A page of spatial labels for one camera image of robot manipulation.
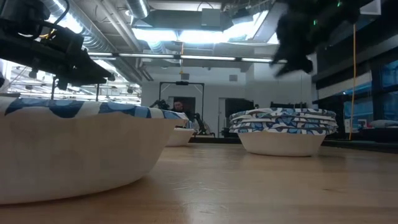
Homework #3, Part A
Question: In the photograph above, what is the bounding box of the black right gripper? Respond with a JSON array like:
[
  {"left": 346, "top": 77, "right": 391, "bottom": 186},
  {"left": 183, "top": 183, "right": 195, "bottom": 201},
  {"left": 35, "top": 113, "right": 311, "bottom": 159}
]
[{"left": 269, "top": 0, "right": 371, "bottom": 77}]

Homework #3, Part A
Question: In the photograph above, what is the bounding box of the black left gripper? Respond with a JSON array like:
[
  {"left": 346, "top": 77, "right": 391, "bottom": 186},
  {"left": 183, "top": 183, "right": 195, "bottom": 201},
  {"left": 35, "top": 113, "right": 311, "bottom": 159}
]
[{"left": 0, "top": 17, "right": 116, "bottom": 91}]

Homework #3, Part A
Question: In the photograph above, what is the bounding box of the long ceiling light strip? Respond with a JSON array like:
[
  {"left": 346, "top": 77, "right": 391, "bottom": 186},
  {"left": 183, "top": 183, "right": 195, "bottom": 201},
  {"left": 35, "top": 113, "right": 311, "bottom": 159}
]
[{"left": 88, "top": 52, "right": 287, "bottom": 63}]

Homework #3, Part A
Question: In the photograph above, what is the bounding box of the grey ceiling electrical box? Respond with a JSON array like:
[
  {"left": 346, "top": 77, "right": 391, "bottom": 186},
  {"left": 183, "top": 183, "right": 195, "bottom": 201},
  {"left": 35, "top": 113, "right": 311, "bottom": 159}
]
[{"left": 201, "top": 7, "right": 222, "bottom": 27}]

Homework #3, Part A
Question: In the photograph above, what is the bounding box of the person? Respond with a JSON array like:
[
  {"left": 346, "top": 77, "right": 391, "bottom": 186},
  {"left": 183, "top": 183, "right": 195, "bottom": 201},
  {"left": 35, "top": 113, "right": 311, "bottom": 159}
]
[{"left": 170, "top": 100, "right": 195, "bottom": 122}]

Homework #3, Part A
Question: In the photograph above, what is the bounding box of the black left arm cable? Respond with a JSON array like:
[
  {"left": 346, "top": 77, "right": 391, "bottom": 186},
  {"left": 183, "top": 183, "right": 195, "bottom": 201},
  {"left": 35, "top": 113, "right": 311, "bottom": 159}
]
[{"left": 51, "top": 0, "right": 71, "bottom": 30}]

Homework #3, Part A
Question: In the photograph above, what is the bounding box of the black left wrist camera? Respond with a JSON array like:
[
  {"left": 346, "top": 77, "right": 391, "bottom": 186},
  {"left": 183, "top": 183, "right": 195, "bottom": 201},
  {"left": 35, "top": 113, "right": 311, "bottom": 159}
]
[{"left": 0, "top": 0, "right": 52, "bottom": 22}]

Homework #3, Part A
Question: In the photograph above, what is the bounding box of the black background rig frame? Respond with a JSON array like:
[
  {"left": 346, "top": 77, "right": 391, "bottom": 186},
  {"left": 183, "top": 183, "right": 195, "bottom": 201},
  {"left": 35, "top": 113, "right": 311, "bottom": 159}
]
[{"left": 159, "top": 81, "right": 205, "bottom": 135}]

